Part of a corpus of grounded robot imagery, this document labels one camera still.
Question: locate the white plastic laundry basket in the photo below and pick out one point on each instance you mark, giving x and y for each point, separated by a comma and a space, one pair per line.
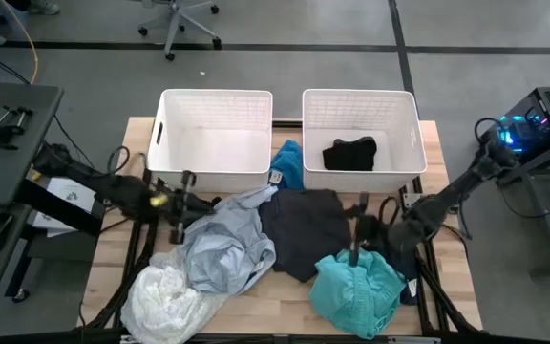
399, 157
217, 157

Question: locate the dark gray desk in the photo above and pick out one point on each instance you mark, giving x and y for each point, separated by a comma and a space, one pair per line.
7, 157

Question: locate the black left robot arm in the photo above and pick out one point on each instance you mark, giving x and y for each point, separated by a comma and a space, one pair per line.
112, 188

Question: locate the black clamp tool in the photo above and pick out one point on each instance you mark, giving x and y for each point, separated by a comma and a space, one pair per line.
5, 129

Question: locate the black garment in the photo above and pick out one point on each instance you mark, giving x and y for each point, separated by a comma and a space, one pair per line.
351, 155

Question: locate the black metal table frame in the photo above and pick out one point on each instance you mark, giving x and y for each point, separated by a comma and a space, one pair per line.
137, 248

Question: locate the office chair base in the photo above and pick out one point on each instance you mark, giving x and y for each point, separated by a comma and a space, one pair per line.
178, 19

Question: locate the blue garment with tag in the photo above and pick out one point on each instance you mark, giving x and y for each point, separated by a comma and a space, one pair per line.
288, 165

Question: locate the dark gray garment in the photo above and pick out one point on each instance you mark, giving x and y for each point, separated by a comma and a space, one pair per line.
303, 229

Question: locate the teal garment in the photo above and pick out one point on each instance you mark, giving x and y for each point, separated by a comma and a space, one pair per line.
356, 296

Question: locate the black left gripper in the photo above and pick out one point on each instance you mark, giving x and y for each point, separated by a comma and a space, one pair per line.
186, 208

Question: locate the yellow tape tag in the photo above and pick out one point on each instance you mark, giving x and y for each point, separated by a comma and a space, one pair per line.
158, 200

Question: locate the light blue shirt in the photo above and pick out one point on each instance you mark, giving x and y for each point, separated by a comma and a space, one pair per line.
227, 248

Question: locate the white paper sheet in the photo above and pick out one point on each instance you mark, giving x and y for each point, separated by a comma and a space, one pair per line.
72, 191

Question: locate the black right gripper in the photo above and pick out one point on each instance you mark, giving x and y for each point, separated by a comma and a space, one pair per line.
375, 230

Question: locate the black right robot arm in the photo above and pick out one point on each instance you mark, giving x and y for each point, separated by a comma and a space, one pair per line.
461, 184

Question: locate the white lace garment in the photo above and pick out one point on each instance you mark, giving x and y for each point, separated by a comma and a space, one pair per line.
165, 306

